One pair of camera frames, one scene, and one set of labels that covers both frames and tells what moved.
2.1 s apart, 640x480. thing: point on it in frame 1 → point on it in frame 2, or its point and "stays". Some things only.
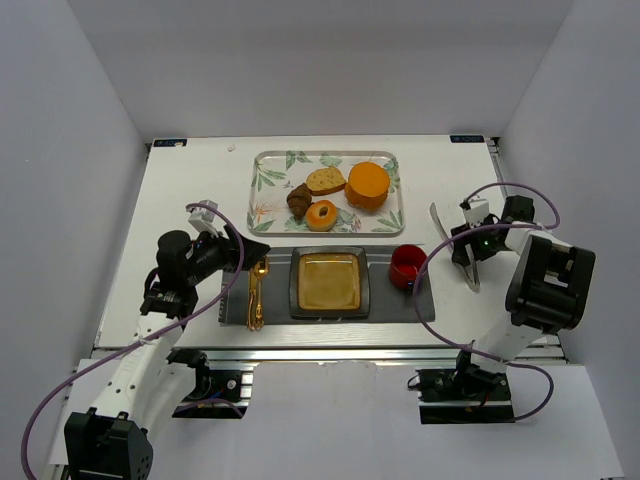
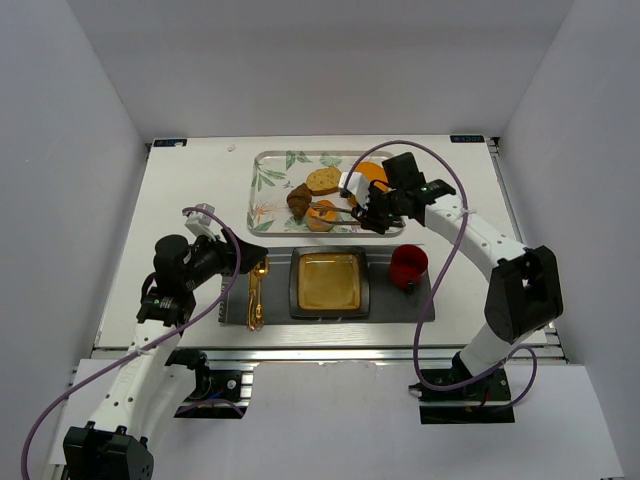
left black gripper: x=238 y=252 stays
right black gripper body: x=465 y=242 → x=377 y=211
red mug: x=406 y=262 stays
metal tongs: x=469 y=271 → x=335 y=210
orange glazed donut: x=317 y=223 stays
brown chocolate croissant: x=299 y=199 stays
